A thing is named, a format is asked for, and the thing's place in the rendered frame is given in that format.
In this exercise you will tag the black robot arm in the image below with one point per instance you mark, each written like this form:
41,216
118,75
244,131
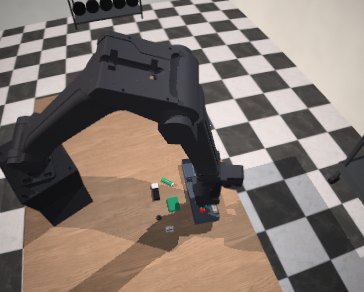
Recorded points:
174,99

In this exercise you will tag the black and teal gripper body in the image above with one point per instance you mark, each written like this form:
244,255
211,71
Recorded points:
201,195

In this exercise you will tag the green battery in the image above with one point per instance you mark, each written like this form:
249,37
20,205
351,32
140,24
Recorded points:
167,182

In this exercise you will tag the dark grey rack of bins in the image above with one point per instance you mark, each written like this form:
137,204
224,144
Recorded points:
211,214

